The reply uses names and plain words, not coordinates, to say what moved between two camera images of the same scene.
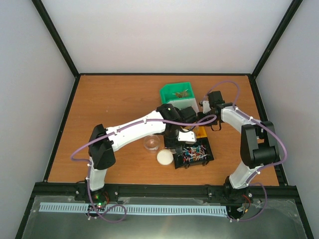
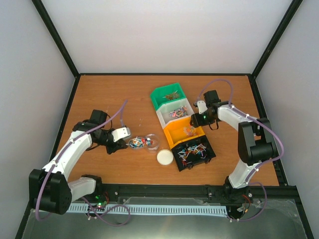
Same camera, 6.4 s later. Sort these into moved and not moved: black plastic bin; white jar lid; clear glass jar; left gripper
Moved: left gripper
Not moved: clear glass jar; black plastic bin; white jar lid
